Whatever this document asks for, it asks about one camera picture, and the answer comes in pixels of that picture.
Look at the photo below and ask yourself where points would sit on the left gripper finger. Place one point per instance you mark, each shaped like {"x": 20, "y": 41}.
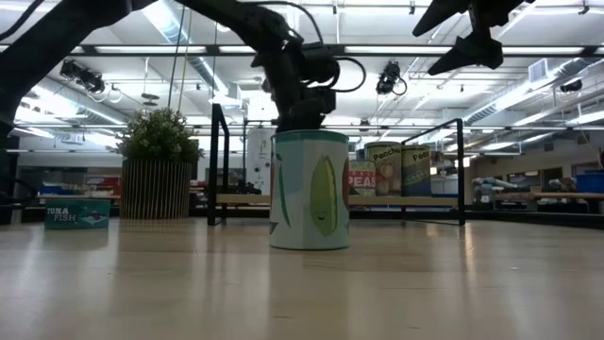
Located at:
{"x": 302, "y": 125}

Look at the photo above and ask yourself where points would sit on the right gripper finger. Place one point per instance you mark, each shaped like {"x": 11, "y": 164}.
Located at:
{"x": 443, "y": 14}
{"x": 476, "y": 52}

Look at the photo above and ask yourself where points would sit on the corn cartoon labelled can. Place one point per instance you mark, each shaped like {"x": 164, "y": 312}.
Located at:
{"x": 309, "y": 198}

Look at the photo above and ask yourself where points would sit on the green dotted peas can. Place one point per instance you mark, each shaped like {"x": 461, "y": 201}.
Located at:
{"x": 362, "y": 181}

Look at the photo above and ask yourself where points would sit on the peaches labelled can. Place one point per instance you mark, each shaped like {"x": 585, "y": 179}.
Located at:
{"x": 384, "y": 175}

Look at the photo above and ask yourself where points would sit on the pears labelled can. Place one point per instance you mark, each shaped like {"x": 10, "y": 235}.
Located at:
{"x": 416, "y": 175}

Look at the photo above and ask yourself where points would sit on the teal tuna fish can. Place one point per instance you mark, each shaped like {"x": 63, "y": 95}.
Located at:
{"x": 78, "y": 215}

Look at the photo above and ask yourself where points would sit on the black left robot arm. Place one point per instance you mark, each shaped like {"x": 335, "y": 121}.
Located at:
{"x": 47, "y": 42}

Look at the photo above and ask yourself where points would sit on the LED light bar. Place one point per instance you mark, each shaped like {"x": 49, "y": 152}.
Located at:
{"x": 401, "y": 49}

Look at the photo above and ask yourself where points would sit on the white cylindrical tank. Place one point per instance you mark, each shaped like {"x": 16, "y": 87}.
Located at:
{"x": 257, "y": 160}

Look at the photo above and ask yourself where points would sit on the white ceiling vent grille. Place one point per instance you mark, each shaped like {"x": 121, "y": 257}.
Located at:
{"x": 538, "y": 71}

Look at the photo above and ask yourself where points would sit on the green plant in ribbed pot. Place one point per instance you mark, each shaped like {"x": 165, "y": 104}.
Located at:
{"x": 156, "y": 189}

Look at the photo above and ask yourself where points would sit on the long wooden worktable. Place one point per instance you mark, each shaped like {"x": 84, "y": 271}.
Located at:
{"x": 566, "y": 195}

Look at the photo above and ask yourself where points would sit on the blue plastic bin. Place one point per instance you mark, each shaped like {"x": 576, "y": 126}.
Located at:
{"x": 590, "y": 182}

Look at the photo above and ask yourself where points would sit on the cluttered workbench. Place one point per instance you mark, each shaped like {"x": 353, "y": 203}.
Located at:
{"x": 101, "y": 181}

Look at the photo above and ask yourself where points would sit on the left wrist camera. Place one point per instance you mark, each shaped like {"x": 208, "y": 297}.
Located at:
{"x": 321, "y": 63}

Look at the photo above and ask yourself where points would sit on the silver ceiling air duct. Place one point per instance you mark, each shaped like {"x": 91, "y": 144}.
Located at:
{"x": 207, "y": 71}

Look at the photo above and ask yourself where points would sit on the black ceiling-mounted camera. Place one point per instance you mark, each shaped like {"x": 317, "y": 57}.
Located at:
{"x": 571, "y": 86}
{"x": 389, "y": 78}
{"x": 82, "y": 75}

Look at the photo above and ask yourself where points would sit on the black table rig frame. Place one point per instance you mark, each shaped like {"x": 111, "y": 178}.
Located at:
{"x": 519, "y": 219}

